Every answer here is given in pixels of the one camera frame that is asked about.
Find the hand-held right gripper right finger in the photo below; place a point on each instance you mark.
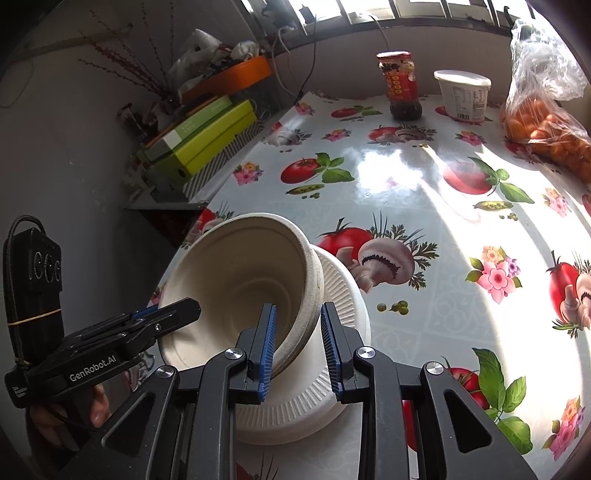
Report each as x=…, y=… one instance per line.
x=332, y=355

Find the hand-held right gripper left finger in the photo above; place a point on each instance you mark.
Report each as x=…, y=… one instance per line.
x=268, y=355

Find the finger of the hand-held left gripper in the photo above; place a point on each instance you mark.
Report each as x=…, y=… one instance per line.
x=180, y=311
x=143, y=315

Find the white ribbed foam plate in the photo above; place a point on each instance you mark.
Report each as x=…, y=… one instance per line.
x=341, y=300
x=281, y=434

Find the beige paper bowl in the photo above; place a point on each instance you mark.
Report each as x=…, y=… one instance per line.
x=317, y=286
x=231, y=277

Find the person's left hand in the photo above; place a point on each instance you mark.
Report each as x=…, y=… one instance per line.
x=99, y=406

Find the grey side shelf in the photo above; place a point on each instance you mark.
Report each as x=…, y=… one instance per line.
x=157, y=198

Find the striped grey box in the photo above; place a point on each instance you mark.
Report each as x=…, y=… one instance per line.
x=221, y=173

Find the yellow-green box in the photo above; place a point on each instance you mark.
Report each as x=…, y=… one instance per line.
x=212, y=141

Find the vegetable print tablecloth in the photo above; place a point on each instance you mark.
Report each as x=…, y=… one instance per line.
x=438, y=207

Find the green and white box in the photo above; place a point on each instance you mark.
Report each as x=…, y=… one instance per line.
x=194, y=124

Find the orange tray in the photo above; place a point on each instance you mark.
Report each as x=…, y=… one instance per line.
x=231, y=76

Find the dried branches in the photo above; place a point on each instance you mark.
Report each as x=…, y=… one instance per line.
x=124, y=60

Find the white crumpled plastic bag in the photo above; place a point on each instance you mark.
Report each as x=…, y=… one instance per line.
x=194, y=55

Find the red label sauce jar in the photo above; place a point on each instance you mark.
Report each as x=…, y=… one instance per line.
x=401, y=87

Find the white plastic tub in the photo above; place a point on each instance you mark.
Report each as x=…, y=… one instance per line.
x=464, y=97

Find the pile of small oranges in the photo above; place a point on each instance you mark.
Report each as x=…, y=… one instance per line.
x=549, y=134

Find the barred window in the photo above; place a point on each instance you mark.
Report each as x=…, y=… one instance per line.
x=415, y=11

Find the clear plastic bag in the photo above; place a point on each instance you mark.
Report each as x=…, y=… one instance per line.
x=545, y=60

